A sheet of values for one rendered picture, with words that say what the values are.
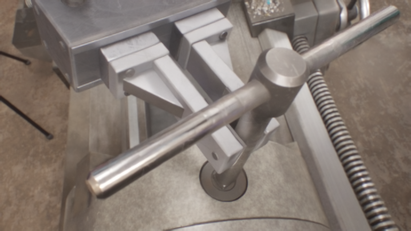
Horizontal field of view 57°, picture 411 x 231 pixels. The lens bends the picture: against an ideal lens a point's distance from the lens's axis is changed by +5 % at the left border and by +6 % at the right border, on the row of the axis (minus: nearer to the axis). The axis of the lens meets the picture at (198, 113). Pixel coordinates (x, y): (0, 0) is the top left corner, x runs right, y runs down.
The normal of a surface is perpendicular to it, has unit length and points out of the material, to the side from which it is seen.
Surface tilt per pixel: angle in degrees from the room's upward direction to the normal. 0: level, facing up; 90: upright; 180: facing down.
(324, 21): 90
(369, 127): 0
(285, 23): 90
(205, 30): 20
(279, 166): 43
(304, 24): 90
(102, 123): 0
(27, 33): 0
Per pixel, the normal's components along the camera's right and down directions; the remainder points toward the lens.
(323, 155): 0.44, -0.56
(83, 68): 0.59, 0.73
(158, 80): 0.20, -0.54
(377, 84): -0.15, -0.54
